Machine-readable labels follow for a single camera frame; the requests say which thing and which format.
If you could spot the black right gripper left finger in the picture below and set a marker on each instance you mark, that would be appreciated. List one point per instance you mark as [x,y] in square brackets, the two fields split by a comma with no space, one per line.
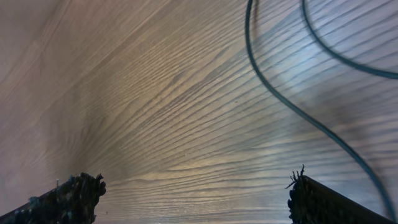
[73,202]

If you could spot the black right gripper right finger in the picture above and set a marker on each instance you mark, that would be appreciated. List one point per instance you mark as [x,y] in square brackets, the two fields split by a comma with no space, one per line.
[311,202]

